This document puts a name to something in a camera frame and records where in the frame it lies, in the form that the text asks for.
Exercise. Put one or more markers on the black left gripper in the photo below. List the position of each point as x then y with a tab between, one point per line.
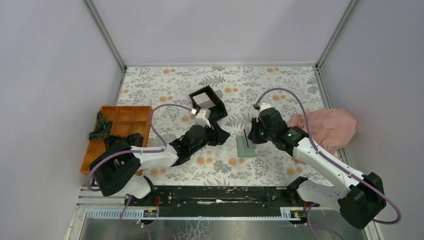
218	136

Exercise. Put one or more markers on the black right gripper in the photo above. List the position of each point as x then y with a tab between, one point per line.
252	135

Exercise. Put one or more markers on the white magnetic stripe card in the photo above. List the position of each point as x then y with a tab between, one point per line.
246	132

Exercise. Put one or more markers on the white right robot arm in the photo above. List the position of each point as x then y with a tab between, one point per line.
353	194

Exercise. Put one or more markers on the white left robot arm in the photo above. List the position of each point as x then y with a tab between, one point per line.
114	171

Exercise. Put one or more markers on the black card box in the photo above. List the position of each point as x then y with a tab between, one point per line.
219	111

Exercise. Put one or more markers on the stack of white cards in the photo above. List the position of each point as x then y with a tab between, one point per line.
203	101

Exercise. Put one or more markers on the pink cloth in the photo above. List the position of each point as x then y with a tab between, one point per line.
331	128

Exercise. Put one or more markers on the orange compartment tray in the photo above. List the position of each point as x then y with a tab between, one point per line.
126	121

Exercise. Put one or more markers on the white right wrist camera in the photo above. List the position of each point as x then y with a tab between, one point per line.
261	106

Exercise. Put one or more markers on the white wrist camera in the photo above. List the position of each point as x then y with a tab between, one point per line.
261	106
202	116

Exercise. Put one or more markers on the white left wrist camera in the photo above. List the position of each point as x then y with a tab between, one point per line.
202	116

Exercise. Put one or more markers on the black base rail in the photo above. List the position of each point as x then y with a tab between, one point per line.
221	201

